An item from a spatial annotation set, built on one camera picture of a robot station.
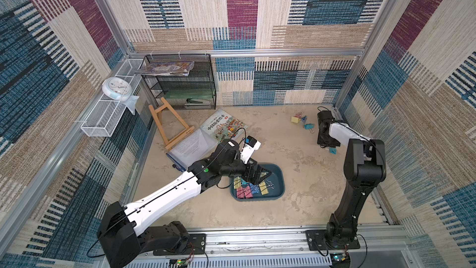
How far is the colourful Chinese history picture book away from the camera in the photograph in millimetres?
1095

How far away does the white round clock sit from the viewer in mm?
738

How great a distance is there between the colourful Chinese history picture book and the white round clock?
45 centimetres
